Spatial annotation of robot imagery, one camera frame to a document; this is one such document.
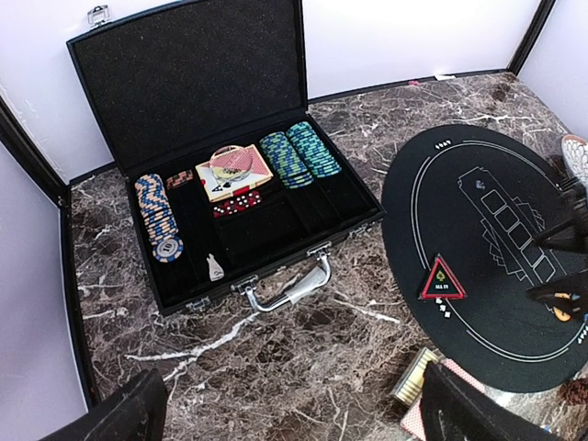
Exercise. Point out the green chip row right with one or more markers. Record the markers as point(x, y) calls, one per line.
point(312, 150)

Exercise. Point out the round black poker mat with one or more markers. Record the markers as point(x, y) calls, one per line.
point(477, 197)

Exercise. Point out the red triangular all-in marker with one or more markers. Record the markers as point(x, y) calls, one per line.
point(442, 283)

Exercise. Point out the white floral patterned plate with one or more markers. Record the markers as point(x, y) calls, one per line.
point(575, 156)

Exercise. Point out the red-backed card deck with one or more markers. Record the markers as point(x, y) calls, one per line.
point(412, 421)

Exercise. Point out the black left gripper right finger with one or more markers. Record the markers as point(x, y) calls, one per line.
point(452, 409)

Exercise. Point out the pine cone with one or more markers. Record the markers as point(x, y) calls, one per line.
point(574, 392)

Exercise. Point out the card deck in case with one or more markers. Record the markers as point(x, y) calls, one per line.
point(218, 189)

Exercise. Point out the orange round blind button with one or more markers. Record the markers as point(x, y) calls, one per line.
point(562, 313)

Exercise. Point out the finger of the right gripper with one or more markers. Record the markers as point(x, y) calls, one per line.
point(570, 235)

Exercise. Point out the green chip row left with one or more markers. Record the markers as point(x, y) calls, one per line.
point(292, 171)

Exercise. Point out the small silver case key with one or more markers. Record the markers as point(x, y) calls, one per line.
point(216, 272)

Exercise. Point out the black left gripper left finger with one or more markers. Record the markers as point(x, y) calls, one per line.
point(136, 411)

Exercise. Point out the green chip row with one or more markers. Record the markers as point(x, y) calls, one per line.
point(312, 150)
point(292, 171)

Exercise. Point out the black poker chip case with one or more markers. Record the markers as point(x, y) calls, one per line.
point(171, 85)

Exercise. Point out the clear round dealer button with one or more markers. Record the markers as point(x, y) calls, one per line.
point(231, 162)

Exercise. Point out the red dice set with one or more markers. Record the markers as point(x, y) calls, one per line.
point(239, 203)

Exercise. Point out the brown red chip row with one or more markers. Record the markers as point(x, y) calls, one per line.
point(179, 179)

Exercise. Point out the blue tan chip row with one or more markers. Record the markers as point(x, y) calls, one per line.
point(158, 218)

